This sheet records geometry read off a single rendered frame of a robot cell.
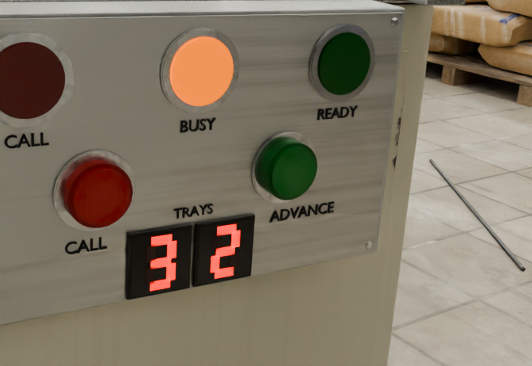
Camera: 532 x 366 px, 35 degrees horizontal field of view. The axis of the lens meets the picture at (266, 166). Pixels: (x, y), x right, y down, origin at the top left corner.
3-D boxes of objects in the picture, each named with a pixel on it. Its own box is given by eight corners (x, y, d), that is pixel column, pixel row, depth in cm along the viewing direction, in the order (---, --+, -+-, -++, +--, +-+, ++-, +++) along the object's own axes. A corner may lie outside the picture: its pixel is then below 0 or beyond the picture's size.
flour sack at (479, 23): (394, 26, 449) (398, -7, 444) (444, 22, 476) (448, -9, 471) (512, 51, 399) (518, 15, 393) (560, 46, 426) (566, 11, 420)
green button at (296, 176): (250, 194, 43) (254, 138, 43) (299, 187, 45) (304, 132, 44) (266, 204, 42) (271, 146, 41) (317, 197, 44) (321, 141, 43)
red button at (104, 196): (57, 221, 38) (57, 158, 37) (120, 212, 40) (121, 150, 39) (69, 234, 37) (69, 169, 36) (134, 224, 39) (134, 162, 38)
